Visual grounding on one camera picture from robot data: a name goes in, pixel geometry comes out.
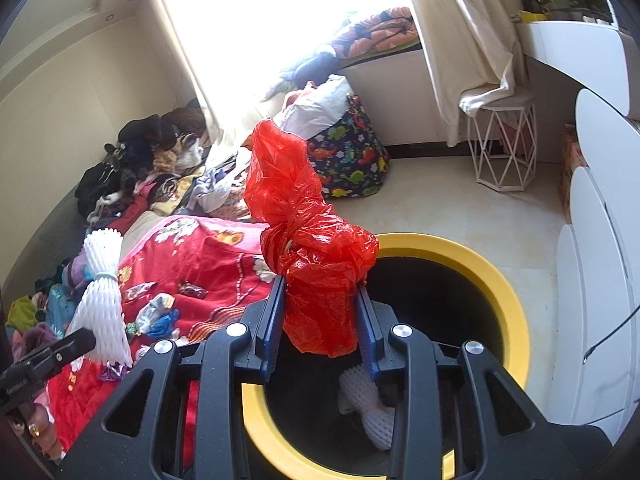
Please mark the red floral blanket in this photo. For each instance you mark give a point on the red floral blanket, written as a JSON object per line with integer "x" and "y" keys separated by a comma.
{"x": 210, "y": 260}

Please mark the long white foam fruit net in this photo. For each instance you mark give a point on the long white foam fruit net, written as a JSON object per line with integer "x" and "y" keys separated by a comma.
{"x": 102, "y": 300}

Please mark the pile of dark clothes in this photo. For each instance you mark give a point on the pile of dark clothes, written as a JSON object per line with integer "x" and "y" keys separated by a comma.
{"x": 150, "y": 160}

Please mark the red plastic bag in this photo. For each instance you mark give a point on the red plastic bag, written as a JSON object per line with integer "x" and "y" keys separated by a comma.
{"x": 310, "y": 260}

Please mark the purple foil wrapper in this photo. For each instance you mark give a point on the purple foil wrapper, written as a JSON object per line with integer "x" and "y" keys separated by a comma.
{"x": 114, "y": 372}

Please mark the cream curtain beside bed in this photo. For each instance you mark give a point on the cream curtain beside bed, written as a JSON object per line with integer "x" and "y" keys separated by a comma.
{"x": 200, "y": 85}

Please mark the pale purple garment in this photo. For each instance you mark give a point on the pale purple garment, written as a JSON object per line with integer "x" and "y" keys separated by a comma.
{"x": 212, "y": 187}

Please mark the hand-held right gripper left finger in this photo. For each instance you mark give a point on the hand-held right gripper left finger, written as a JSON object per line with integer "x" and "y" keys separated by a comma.
{"x": 272, "y": 320}

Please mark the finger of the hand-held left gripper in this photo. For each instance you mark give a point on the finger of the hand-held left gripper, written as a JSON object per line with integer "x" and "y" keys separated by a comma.
{"x": 70, "y": 345}

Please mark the person's left hand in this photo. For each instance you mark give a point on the person's left hand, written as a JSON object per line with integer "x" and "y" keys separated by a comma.
{"x": 37, "y": 432}

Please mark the yellow-rimmed black trash bin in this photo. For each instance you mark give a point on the yellow-rimmed black trash bin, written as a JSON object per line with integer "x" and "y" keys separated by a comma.
{"x": 500, "y": 300}

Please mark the orange floral quilt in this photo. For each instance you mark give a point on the orange floral quilt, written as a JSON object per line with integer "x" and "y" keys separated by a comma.
{"x": 375, "y": 30}

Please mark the blue and white wrapper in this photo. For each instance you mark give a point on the blue and white wrapper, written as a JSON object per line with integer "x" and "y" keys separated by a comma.
{"x": 157, "y": 317}

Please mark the dark blue garment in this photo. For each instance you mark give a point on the dark blue garment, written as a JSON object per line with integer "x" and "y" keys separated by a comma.
{"x": 310, "y": 65}

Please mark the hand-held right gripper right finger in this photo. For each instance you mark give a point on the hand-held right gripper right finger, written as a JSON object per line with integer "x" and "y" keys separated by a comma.
{"x": 367, "y": 332}

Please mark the pile of colourful clothes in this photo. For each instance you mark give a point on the pile of colourful clothes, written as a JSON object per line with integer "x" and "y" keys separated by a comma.
{"x": 45, "y": 305}

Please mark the cream curtain beside stool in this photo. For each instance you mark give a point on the cream curtain beside stool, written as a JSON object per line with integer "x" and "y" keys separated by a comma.
{"x": 450, "y": 35}

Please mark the white clothes bundle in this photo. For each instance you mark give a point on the white clothes bundle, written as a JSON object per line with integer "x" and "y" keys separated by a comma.
{"x": 320, "y": 105}

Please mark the white scalloped cabinet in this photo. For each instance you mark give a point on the white scalloped cabinet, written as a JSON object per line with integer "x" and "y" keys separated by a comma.
{"x": 595, "y": 285}

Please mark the small white foam fruit net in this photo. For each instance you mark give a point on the small white foam fruit net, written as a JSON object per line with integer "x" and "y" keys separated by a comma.
{"x": 365, "y": 415}

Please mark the beige bed sheet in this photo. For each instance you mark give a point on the beige bed sheet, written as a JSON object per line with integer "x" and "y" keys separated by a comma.
{"x": 145, "y": 225}

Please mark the dinosaur print fabric bag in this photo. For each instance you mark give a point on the dinosaur print fabric bag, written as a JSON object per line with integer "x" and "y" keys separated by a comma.
{"x": 350, "y": 160}

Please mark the white window bench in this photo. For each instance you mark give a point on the white window bench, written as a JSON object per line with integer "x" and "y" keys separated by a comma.
{"x": 395, "y": 95}

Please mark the camouflage bag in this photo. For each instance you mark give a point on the camouflage bag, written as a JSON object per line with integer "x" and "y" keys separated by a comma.
{"x": 560, "y": 0}

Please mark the white desk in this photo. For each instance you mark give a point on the white desk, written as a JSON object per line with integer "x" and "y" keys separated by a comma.
{"x": 565, "y": 40}

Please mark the brown candy wrapper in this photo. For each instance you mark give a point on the brown candy wrapper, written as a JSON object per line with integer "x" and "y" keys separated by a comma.
{"x": 192, "y": 290}

